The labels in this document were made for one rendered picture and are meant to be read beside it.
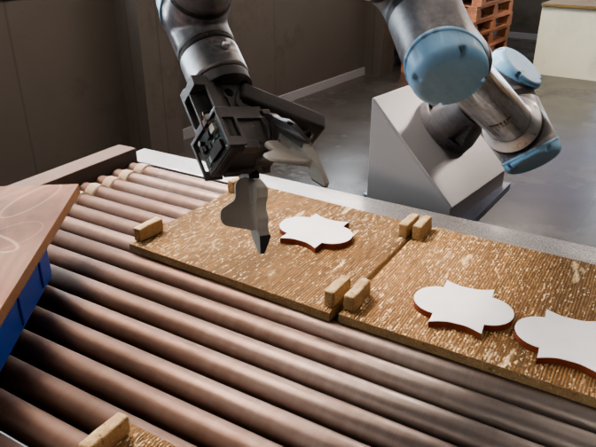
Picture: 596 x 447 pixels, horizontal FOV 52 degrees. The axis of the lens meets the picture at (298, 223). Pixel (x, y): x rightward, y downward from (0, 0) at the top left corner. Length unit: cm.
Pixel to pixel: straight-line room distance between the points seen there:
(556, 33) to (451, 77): 637
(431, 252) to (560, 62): 632
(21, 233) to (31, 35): 298
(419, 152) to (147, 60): 300
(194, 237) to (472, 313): 51
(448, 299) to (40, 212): 64
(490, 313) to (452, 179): 53
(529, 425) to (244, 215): 42
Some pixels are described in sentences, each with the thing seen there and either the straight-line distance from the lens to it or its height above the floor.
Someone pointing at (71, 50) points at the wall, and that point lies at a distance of 406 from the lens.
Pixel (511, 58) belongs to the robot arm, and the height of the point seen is 120.
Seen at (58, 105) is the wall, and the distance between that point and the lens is 404.
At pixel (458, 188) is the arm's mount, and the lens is 139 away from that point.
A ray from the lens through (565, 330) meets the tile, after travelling 93.
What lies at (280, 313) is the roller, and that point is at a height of 92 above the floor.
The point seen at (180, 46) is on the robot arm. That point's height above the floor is 131.
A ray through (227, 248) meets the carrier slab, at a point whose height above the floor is 94.
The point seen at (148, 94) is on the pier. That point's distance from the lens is 420.
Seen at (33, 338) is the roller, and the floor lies 92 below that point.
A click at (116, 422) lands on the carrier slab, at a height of 96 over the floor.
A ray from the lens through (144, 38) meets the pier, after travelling 414.
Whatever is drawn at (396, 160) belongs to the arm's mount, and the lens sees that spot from 137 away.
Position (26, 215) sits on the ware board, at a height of 104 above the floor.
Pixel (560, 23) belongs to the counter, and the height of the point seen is 54.
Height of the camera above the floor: 144
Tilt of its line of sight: 26 degrees down
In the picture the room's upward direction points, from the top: straight up
